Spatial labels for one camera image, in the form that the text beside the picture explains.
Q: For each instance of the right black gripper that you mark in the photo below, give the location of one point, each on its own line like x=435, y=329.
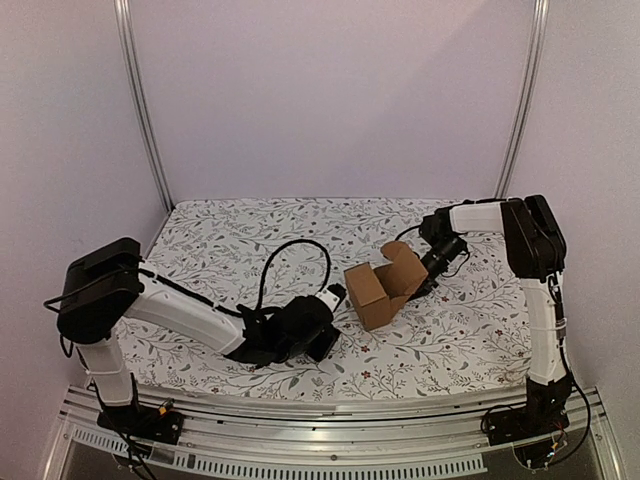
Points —
x=430, y=273

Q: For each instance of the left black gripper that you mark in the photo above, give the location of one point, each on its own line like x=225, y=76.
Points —
x=320, y=351

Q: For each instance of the brown cardboard box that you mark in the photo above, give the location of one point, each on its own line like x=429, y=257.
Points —
x=378, y=294

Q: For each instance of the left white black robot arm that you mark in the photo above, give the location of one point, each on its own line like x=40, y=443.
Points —
x=114, y=282

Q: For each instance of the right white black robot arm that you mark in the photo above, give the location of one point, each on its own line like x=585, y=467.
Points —
x=535, y=251

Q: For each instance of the floral patterned table mat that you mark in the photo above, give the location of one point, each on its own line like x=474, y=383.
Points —
x=470, y=334

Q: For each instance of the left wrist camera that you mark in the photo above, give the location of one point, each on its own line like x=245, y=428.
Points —
x=332, y=296

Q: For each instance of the front aluminium rail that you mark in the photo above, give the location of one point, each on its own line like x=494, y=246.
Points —
x=229, y=437

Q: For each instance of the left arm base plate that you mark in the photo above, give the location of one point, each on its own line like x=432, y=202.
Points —
x=157, y=424

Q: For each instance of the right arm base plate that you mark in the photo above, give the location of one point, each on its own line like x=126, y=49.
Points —
x=504, y=424

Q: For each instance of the right aluminium frame post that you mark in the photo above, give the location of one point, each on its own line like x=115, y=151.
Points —
x=526, y=95

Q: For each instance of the aluminium frame post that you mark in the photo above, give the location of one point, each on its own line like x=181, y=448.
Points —
x=134, y=75
x=526, y=95

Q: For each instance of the left aluminium frame post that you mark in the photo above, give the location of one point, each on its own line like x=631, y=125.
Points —
x=134, y=75

